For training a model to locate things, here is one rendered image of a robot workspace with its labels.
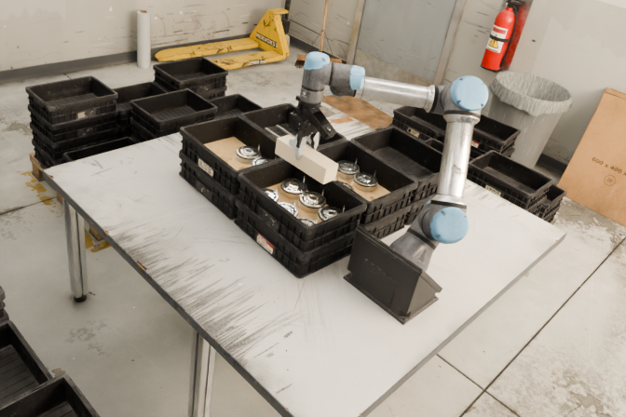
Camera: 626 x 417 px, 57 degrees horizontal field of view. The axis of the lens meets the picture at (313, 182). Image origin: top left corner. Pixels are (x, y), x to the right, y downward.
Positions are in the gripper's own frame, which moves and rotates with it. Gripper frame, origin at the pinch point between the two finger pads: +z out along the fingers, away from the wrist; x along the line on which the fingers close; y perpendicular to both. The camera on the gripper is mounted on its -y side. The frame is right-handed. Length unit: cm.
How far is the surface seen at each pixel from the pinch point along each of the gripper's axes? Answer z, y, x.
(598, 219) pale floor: 109, -48, -273
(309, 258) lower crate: 29.2, -17.4, 9.9
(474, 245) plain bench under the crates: 39, -44, -63
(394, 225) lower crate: 35, -19, -39
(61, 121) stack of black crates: 58, 166, 11
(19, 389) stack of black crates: 71, 23, 94
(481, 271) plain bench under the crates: 39, -55, -50
